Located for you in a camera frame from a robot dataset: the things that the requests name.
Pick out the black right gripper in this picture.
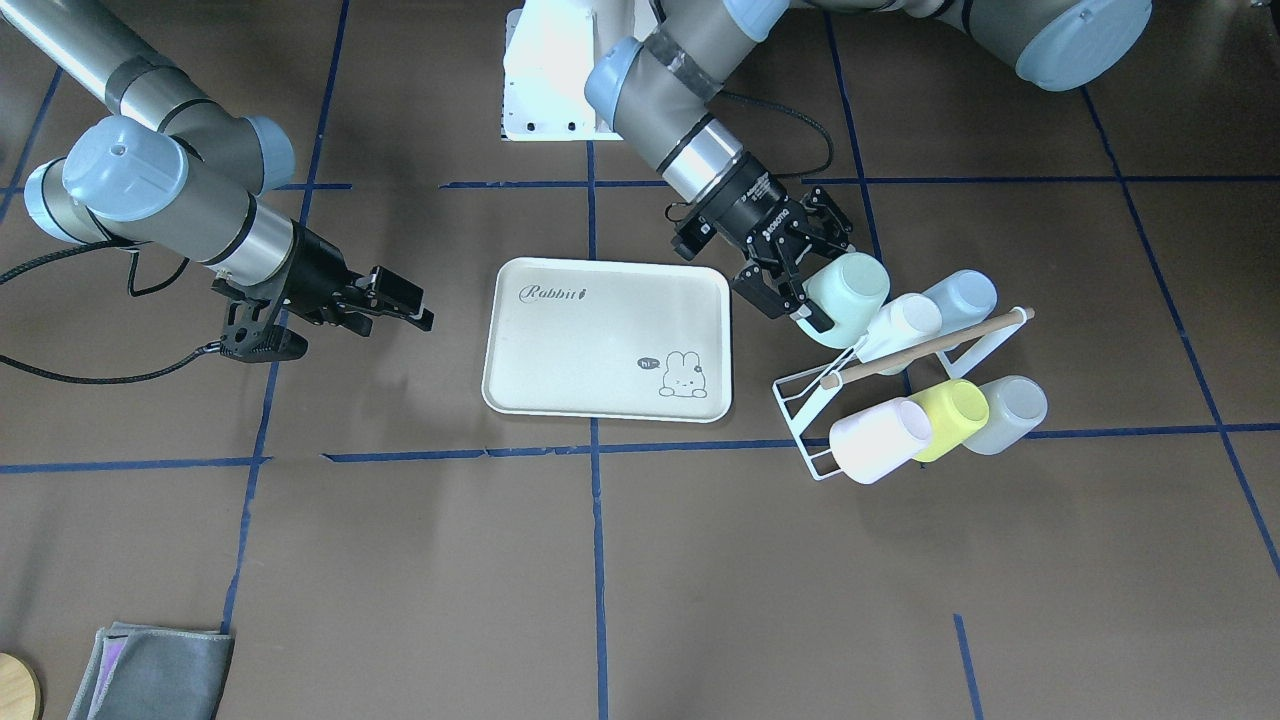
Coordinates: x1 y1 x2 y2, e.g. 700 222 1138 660
285 228 434 334

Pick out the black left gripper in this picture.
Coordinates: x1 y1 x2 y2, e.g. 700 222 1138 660
695 160 855 333

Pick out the green cup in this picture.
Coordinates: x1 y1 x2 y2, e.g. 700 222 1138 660
797 252 890 350

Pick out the cream rabbit print tray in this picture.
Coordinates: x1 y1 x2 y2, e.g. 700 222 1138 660
481 258 733 423

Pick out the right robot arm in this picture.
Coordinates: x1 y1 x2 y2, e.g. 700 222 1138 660
3 1 433 336

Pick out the cream cup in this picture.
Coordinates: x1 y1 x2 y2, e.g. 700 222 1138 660
855 293 943 364

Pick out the light blue cup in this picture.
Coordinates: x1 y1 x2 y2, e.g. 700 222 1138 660
922 269 998 334

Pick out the pink cup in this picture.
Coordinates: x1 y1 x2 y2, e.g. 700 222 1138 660
829 398 933 486

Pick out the yellow cup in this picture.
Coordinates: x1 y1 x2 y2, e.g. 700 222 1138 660
908 379 989 462

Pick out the grey cup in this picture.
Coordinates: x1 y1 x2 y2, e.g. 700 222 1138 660
963 375 1048 456

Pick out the grey folded cloth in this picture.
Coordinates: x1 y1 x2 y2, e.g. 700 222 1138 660
68 621 236 719

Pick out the round wooden stand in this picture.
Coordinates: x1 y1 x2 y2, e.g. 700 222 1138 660
1 653 44 719

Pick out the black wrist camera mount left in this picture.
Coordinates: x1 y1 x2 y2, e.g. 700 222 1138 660
664 202 718 263

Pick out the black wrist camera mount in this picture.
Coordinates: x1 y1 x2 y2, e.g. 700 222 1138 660
664 202 718 263
211 277 308 363

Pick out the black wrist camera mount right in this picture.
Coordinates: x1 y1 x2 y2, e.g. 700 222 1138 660
211 277 308 363

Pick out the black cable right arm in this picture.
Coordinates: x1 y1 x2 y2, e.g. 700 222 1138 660
0 240 223 386

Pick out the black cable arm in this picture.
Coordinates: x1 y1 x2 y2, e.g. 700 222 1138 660
718 90 835 181
0 240 223 386

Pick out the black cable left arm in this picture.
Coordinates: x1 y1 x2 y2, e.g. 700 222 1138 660
718 90 835 181

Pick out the white wire cup rack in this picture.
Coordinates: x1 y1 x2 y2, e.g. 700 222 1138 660
771 306 1037 483

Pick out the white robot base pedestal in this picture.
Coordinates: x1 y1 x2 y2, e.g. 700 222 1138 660
500 1 634 142

